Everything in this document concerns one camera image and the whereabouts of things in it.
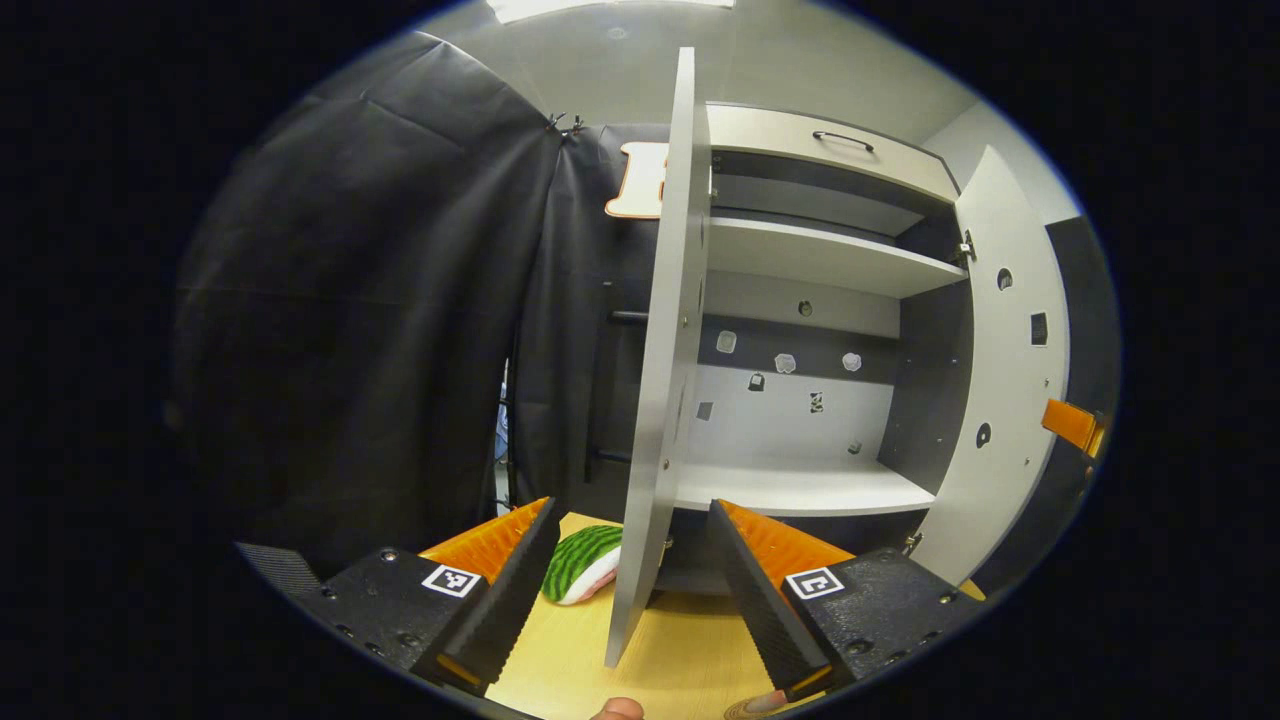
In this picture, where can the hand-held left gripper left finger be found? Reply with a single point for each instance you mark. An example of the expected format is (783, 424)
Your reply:
(515, 580)

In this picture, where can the white cabinet door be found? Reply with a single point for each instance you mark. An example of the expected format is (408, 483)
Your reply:
(1010, 400)
(665, 350)

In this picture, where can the white and grey cabinet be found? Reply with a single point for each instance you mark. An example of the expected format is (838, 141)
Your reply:
(780, 440)

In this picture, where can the white cabinet drawer front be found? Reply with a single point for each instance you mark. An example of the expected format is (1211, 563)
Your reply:
(780, 140)

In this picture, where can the round brown coaster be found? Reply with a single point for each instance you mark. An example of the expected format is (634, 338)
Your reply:
(755, 708)

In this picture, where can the white cabinet shelf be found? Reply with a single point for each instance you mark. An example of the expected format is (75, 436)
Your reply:
(810, 255)

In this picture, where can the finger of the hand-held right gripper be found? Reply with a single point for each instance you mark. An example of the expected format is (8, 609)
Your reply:
(1072, 425)

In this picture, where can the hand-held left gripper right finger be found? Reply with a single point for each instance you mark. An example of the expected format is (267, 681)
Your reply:
(750, 590)

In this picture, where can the watermelon slice toy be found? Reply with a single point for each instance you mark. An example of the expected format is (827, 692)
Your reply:
(580, 565)

